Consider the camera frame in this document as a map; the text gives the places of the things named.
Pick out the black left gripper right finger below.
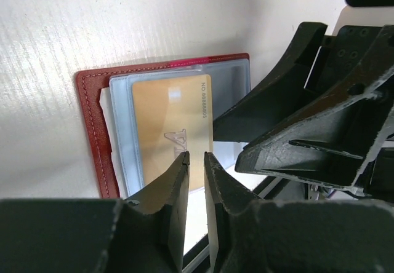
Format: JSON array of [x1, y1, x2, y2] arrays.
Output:
[[204, 152, 393, 272]]

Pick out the red leather card holder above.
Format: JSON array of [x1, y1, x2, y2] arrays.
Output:
[[75, 53, 250, 199]]

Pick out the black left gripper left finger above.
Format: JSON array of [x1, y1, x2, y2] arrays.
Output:
[[1, 152, 190, 272]]

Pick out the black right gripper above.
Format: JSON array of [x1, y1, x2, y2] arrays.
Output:
[[212, 0, 394, 200]]

